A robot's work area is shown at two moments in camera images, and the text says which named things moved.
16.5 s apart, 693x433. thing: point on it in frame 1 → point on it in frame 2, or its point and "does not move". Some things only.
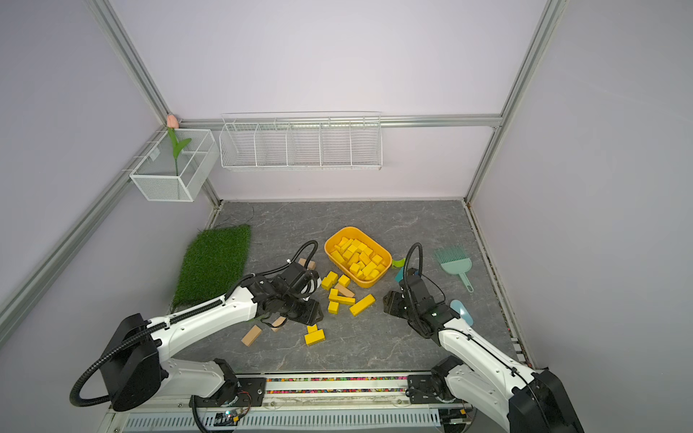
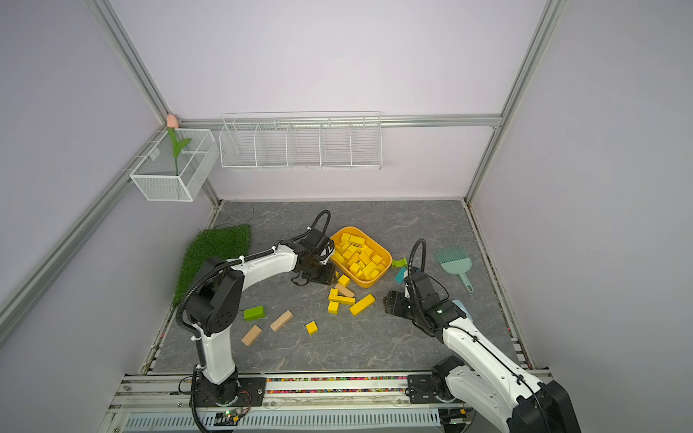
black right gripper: x=390 y=302 does not move
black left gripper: x=309 y=316 → x=328 y=277
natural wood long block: x=277 y=323 does not move
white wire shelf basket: x=301 y=141 does not move
